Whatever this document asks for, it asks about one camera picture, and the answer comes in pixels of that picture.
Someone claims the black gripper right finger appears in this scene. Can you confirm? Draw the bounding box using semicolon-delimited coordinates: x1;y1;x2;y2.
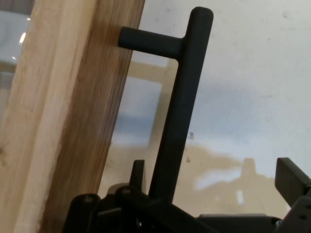
275;157;311;233

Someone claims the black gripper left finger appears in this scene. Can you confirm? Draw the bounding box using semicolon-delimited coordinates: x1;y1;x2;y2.
62;159;211;233

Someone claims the wooden drawer with black handle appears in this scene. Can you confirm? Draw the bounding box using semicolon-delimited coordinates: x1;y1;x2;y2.
0;0;214;233

